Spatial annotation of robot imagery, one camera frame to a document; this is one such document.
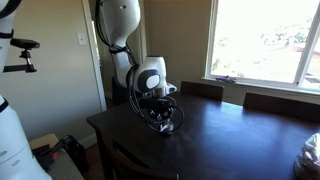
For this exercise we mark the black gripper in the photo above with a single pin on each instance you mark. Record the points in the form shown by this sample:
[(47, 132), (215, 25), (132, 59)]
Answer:
[(158, 112)]

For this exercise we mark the white light switch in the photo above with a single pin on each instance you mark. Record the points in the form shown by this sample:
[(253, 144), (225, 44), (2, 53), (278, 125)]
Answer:
[(81, 39)]

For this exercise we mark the white framed window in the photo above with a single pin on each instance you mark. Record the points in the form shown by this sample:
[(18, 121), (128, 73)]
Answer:
[(266, 43)]

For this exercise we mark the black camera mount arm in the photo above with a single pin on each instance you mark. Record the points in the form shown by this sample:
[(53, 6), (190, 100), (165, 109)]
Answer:
[(26, 65)]

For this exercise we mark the clear plastic food bag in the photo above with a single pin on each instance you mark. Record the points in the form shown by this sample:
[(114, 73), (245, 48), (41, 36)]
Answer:
[(310, 156)]

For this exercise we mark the cream coloured box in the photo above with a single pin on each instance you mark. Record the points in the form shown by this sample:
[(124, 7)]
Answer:
[(41, 140)]

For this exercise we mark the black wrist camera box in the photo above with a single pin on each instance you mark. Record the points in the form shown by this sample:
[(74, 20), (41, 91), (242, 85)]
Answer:
[(158, 101)]

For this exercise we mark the purple object on sill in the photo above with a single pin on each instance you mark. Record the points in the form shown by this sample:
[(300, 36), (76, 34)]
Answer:
[(226, 79)]

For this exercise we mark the black office chair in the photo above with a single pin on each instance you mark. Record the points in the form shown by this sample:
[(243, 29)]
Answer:
[(118, 95)]

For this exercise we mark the grey perforated platform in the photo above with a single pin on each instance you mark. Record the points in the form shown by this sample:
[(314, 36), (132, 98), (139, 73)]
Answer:
[(63, 168)]

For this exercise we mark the black external camera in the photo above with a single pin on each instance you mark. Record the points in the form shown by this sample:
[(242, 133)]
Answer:
[(25, 43)]

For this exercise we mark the black tool with red button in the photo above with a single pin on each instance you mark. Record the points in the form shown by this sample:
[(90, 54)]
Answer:
[(71, 150)]

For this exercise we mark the white door frame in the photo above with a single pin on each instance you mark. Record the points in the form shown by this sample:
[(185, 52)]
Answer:
[(96, 73)]

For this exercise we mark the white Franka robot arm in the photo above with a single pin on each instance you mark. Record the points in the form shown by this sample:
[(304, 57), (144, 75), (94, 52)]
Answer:
[(120, 20)]

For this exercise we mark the dark wooden chair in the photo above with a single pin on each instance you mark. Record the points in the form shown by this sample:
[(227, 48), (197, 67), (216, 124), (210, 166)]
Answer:
[(133, 168), (283, 106), (201, 90)]

